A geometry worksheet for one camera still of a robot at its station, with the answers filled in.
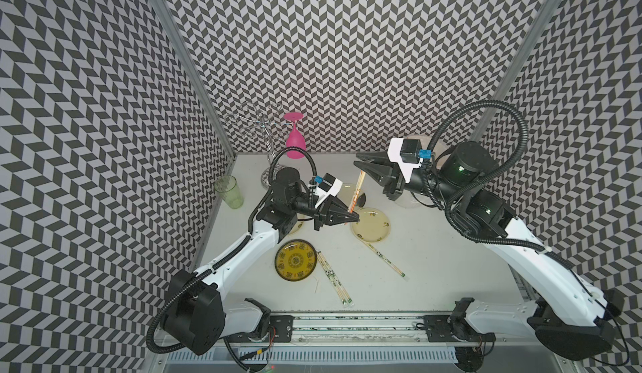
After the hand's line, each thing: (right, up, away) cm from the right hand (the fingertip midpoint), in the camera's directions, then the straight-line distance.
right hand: (359, 160), depth 50 cm
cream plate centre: (+10, -22, +44) cm, 51 cm away
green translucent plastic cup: (-51, -9, +55) cm, 75 cm away
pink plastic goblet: (-20, +11, +45) cm, 50 cm away
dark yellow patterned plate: (-19, -33, +36) cm, 52 cm away
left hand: (0, -15, +12) cm, 19 cm away
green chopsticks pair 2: (+12, -32, +37) cm, 51 cm away
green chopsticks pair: (-2, -42, +29) cm, 51 cm away
